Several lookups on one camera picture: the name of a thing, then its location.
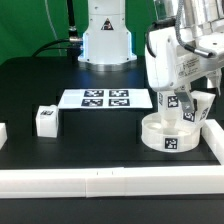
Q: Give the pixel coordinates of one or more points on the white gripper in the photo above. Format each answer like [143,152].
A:
[171,65]

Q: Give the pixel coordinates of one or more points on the white round stool seat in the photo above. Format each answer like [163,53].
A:
[161,135]

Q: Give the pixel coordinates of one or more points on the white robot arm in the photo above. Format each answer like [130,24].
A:
[201,16]

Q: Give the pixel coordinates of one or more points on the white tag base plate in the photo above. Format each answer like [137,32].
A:
[105,99]

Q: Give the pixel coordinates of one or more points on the white front fence rail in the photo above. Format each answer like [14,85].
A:
[100,182]

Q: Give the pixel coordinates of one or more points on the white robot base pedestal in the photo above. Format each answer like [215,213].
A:
[107,41]

